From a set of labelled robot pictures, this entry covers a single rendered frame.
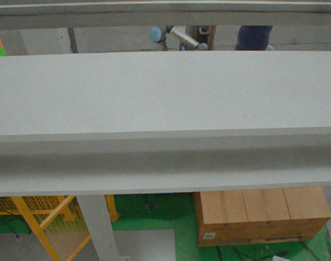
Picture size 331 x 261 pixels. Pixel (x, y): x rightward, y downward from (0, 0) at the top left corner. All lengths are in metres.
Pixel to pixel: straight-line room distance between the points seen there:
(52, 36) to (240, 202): 2.55
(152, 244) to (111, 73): 3.39
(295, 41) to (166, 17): 5.67
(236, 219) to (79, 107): 3.01
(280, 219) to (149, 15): 2.92
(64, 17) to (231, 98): 0.41
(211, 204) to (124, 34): 3.52
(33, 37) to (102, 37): 4.69
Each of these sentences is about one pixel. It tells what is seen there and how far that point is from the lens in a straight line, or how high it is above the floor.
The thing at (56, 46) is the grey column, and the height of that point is 2.72.
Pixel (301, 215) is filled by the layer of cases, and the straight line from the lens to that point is 3.52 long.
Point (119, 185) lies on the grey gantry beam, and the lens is 0.44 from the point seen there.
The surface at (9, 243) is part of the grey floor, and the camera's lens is 4.02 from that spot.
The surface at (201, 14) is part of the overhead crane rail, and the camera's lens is 0.69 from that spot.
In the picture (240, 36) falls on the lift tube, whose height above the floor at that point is 1.97.
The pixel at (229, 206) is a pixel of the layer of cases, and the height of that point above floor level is 0.54.
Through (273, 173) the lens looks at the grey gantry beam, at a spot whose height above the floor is 3.11.
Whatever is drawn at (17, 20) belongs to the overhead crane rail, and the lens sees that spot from 0.73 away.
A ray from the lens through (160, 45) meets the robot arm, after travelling 3.26.
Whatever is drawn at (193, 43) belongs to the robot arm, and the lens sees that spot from 3.24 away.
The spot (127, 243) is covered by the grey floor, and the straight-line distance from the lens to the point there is 3.75.
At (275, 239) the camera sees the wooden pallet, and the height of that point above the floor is 0.02.
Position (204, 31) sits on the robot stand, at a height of 1.54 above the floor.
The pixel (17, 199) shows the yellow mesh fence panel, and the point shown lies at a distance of 2.38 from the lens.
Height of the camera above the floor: 3.49
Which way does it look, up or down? 51 degrees down
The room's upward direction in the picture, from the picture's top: 2 degrees clockwise
